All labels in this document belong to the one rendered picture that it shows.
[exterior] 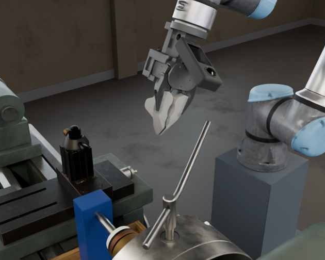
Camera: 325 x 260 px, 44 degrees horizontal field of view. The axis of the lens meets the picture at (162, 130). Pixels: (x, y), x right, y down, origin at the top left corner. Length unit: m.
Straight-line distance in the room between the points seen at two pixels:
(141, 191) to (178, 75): 0.70
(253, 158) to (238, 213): 0.19
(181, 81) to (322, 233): 0.36
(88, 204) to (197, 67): 0.49
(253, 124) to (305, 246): 0.50
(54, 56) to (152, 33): 1.45
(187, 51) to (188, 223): 0.31
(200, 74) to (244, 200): 0.61
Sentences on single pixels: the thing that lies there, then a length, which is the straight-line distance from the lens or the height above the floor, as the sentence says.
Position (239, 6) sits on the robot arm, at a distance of 0.81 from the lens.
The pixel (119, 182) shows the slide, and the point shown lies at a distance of 1.34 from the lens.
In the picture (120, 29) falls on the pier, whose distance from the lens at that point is 5.00.
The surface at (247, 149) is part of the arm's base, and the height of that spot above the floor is 1.15.
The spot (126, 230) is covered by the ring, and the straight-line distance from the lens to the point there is 0.92.
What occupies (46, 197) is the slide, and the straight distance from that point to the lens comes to 1.32.
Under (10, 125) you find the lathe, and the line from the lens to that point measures 1.69.
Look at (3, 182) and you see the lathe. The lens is 1.65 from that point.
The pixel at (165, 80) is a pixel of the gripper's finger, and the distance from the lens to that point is 0.73.
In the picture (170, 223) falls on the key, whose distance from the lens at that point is 0.69.
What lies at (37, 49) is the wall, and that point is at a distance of 4.59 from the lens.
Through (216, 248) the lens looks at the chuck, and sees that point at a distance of 0.72.
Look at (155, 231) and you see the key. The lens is 0.63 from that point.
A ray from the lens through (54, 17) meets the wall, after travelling 4.63.
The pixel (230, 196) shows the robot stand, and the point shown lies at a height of 0.99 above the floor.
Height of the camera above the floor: 1.72
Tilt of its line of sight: 27 degrees down
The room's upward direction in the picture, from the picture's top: straight up
